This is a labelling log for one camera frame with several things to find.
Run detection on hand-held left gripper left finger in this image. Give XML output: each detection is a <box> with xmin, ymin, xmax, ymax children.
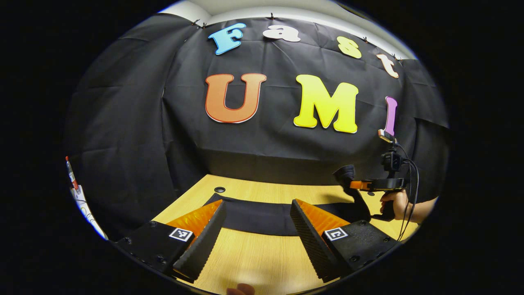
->
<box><xmin>116</xmin><ymin>200</ymin><xmax>227</xmax><ymax>284</ymax></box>

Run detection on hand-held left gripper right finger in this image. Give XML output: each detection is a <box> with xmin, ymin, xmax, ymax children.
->
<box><xmin>289</xmin><ymin>199</ymin><xmax>400</xmax><ymax>284</ymax></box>

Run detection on dark blue jeans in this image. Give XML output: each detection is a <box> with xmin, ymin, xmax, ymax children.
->
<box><xmin>203</xmin><ymin>164</ymin><xmax>372</xmax><ymax>237</ymax></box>

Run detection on black backdrop cloth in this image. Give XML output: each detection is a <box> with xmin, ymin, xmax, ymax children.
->
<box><xmin>65</xmin><ymin>12</ymin><xmax>451</xmax><ymax>242</ymax></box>

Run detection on white patterned sheet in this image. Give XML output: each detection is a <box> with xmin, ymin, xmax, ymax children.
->
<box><xmin>65</xmin><ymin>156</ymin><xmax>109</xmax><ymax>241</ymax></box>

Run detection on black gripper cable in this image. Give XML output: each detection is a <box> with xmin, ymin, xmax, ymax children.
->
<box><xmin>395</xmin><ymin>143</ymin><xmax>420</xmax><ymax>242</ymax></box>

